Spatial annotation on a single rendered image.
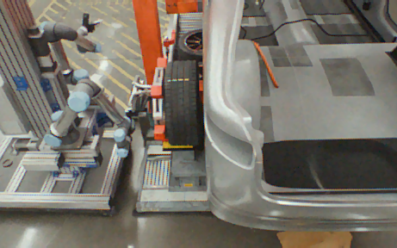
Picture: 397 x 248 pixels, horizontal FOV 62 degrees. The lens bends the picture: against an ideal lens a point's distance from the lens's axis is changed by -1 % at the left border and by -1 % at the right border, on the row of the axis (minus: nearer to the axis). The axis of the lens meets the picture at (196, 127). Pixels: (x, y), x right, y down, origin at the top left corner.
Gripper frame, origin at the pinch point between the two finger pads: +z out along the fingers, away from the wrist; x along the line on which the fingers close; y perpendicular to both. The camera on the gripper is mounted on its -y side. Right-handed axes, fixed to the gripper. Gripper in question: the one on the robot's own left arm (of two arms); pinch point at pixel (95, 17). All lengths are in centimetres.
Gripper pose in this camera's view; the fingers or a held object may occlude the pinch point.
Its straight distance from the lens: 319.6
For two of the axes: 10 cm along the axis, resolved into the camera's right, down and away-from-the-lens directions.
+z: 2.9, -6.7, 6.8
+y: -0.9, 6.9, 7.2
